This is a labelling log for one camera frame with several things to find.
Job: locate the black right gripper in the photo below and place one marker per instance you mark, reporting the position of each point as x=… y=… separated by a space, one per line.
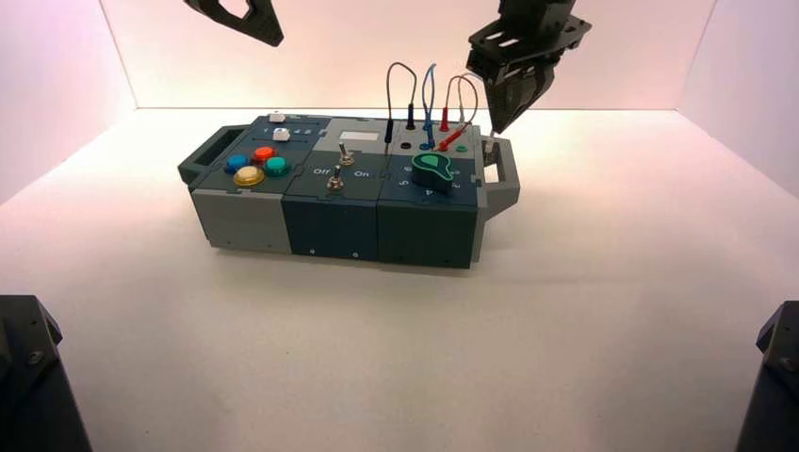
x=530 y=34

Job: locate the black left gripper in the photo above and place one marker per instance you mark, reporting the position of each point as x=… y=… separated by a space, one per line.
x=259 y=22

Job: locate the white slider knob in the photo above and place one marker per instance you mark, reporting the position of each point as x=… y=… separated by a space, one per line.
x=281 y=135
x=276 y=116

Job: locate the green rotary dial knob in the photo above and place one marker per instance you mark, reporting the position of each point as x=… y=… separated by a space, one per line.
x=432 y=174

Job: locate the red round push button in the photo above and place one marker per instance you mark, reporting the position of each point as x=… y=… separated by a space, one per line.
x=264 y=153

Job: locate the blue round push button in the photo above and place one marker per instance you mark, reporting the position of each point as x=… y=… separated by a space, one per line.
x=236 y=164

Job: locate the green round push button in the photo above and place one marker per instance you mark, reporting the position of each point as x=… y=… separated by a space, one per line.
x=276 y=166

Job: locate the white rectangular display panel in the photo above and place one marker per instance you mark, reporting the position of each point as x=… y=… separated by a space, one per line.
x=359 y=136

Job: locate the yellow round push button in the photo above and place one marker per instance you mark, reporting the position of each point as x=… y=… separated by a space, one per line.
x=249 y=176

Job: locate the grey and teal task box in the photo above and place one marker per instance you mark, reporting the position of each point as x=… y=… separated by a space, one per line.
x=331 y=224

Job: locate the metal toggle switch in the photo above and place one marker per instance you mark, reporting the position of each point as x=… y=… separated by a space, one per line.
x=336 y=179
x=343 y=153

